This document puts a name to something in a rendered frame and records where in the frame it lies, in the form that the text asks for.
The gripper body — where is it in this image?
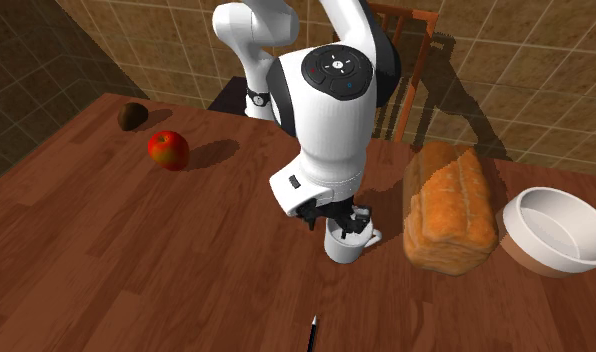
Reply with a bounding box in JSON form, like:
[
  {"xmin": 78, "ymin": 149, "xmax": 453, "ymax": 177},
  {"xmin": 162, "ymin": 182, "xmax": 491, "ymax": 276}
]
[{"xmin": 295, "ymin": 196, "xmax": 356, "ymax": 227}]

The white mug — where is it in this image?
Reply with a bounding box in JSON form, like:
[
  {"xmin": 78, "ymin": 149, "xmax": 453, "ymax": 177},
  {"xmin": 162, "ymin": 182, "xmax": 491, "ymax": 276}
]
[{"xmin": 324, "ymin": 217, "xmax": 383, "ymax": 265}]

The loaf of bread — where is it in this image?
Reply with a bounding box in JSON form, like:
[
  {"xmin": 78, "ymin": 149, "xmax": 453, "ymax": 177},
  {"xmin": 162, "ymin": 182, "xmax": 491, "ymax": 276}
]
[{"xmin": 402, "ymin": 141, "xmax": 500, "ymax": 278}]

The black pen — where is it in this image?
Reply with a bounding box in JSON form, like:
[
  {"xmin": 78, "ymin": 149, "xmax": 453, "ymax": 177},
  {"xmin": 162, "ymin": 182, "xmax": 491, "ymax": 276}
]
[{"xmin": 306, "ymin": 315, "xmax": 319, "ymax": 352}]

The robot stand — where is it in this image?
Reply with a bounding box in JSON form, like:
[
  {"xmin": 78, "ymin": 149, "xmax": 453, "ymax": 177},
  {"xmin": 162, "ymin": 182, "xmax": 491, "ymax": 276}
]
[{"xmin": 207, "ymin": 75, "xmax": 250, "ymax": 117}]

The red apple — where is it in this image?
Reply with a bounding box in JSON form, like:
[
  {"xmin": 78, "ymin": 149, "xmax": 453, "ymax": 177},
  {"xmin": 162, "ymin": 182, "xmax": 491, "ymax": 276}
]
[{"xmin": 147, "ymin": 130, "xmax": 191, "ymax": 172}]

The orange wooden chair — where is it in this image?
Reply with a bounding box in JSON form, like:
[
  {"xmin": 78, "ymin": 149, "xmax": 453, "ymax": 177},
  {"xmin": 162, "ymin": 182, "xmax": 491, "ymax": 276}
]
[{"xmin": 332, "ymin": 2, "xmax": 440, "ymax": 144}]

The white and brown bowl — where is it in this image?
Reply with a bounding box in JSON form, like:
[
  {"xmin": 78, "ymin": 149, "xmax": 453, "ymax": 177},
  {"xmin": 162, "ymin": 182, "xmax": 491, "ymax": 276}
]
[{"xmin": 495, "ymin": 186, "xmax": 596, "ymax": 280}]

